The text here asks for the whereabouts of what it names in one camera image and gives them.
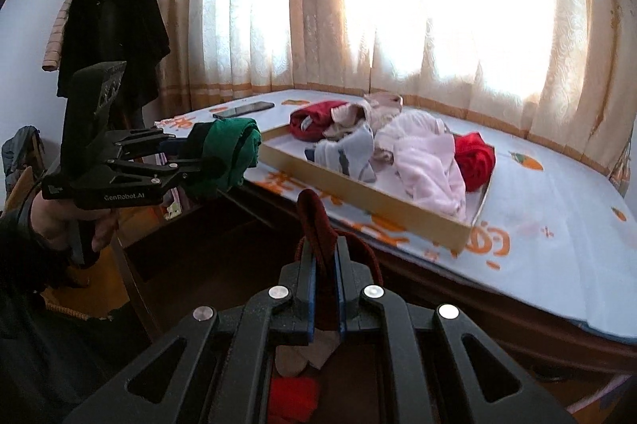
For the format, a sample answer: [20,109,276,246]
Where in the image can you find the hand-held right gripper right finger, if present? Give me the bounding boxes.
[336,237,578,424]

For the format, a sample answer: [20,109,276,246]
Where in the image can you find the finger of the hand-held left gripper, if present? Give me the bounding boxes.
[107,127,200,158]
[94,155,225,189]

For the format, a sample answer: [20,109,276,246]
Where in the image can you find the person's left hand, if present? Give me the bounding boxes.
[29,195,121,258]

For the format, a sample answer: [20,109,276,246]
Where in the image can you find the pink dotted underwear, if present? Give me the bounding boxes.
[374,110,467,216]

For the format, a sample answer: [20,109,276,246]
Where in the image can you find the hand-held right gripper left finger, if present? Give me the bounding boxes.
[62,245,318,424]

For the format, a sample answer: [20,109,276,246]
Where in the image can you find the dark red sock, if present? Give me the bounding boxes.
[296,189,384,332]

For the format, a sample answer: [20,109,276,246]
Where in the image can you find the white orange printed table cover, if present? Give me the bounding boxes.
[154,88,637,345]

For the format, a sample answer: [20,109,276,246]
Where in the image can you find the black coat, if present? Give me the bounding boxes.
[56,0,171,131]

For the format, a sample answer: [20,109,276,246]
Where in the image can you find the shallow beige tray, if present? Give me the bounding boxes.
[259,106,493,253]

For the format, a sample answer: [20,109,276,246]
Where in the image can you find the curtain tassel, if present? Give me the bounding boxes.
[608,145,632,198]

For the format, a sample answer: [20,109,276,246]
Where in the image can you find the dark red grey-labelled underwear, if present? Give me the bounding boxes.
[289,100,349,142]

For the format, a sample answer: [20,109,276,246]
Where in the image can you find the light beige underwear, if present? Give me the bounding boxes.
[275,329,344,378]

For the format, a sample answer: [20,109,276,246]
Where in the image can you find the grey white underwear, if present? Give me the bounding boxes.
[305,123,377,184]

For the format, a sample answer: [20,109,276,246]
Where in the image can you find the person's left forearm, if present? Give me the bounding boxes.
[0,210,130,424]

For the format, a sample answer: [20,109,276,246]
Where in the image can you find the pinkish beige underwear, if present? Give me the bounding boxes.
[323,92,405,141]

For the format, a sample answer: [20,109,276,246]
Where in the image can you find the green and black underwear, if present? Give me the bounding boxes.
[176,117,263,198]

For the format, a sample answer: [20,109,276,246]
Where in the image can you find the blue grey jacket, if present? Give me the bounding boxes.
[1,125,47,206]

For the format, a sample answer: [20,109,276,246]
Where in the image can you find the red knotted underwear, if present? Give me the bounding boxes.
[269,377,320,424]

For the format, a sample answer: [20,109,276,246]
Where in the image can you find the cream orange patterned curtain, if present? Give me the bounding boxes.
[159,0,637,186]

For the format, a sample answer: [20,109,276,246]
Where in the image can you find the bright red underwear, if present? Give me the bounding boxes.
[454,133,497,194]

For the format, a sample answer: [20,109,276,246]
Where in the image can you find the pink striped garment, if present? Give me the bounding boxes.
[41,0,75,72]

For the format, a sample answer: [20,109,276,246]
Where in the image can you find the large wooden drawer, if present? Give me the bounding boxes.
[114,185,498,424]

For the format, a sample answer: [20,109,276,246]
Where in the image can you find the black smartphone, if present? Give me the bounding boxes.
[213,102,276,120]

